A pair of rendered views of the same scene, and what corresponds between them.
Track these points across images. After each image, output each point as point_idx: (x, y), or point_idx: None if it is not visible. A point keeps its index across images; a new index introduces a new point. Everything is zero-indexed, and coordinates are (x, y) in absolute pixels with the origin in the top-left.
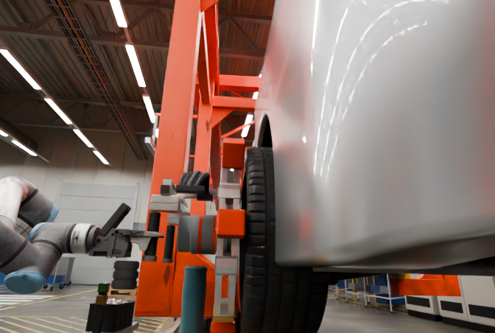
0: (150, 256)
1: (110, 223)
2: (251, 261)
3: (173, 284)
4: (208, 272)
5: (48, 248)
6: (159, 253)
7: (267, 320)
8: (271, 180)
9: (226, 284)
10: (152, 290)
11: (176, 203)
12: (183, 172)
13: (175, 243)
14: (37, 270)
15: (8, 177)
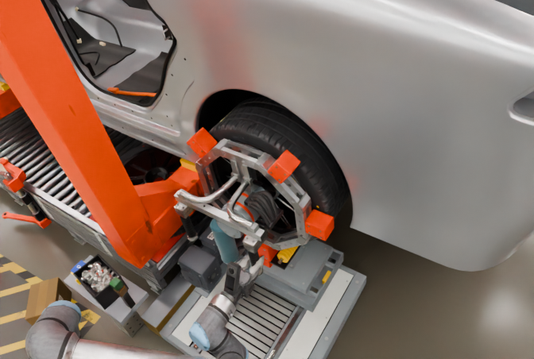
0: (262, 269)
1: (237, 284)
2: None
3: (156, 226)
4: (172, 196)
5: (231, 337)
6: (133, 221)
7: None
8: (329, 180)
9: (190, 191)
10: (144, 245)
11: (267, 233)
12: (110, 140)
13: (141, 202)
14: (245, 349)
15: (63, 351)
